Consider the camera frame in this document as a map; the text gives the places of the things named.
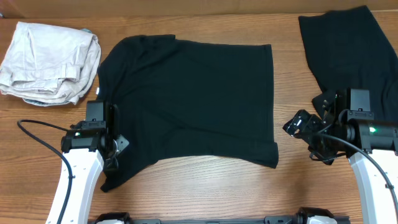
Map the light blue garment under beige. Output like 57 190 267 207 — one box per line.
23 98 69 107

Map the folded beige clothes stack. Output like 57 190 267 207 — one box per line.
1 22 101 105

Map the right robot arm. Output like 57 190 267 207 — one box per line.
283 108 397 223

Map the black garment pile right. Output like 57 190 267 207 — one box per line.
298 6 397 122

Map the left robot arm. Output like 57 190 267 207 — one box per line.
46 128 129 224

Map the black t-shirt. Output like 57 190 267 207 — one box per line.
98 35 279 192

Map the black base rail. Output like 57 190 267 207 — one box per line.
93 207 352 224

